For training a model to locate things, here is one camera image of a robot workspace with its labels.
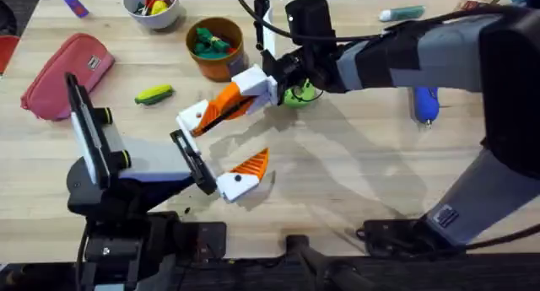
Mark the orange ribbed wedge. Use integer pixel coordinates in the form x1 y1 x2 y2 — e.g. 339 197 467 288
191 101 223 137

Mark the left wrist upright plate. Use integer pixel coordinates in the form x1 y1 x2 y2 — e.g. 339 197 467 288
64 72 111 190

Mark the right wrist upright plate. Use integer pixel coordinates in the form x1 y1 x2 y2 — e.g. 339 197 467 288
252 0 278 59

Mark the white cup with tools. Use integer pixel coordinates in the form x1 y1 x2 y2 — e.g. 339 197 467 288
122 0 183 31

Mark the green and white tube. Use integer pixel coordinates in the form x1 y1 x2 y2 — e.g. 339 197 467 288
377 4 427 24

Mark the green disc with holes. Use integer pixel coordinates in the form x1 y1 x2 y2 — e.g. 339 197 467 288
282 78 318 109

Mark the black rail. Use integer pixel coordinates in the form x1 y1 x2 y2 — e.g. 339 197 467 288
0 234 540 291

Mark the black cable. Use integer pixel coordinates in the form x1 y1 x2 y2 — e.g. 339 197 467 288
235 0 383 44

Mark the wrist upright plate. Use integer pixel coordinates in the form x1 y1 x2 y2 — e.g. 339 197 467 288
252 0 278 59
64 72 111 190

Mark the toy corn cob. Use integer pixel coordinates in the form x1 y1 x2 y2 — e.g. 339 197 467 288
134 84 176 107

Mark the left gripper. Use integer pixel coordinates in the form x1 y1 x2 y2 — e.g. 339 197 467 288
100 98 271 204

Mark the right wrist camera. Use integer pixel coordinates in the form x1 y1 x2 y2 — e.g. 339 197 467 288
284 0 339 46

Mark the brown tub with toys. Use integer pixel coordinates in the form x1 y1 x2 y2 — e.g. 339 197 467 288
185 16 249 84

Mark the pink zip bag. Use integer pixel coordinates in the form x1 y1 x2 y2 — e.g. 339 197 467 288
19 32 116 122

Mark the purple marker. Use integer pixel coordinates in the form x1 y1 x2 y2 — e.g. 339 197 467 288
56 0 90 19

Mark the red object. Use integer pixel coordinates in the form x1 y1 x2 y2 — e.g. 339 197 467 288
0 34 21 76

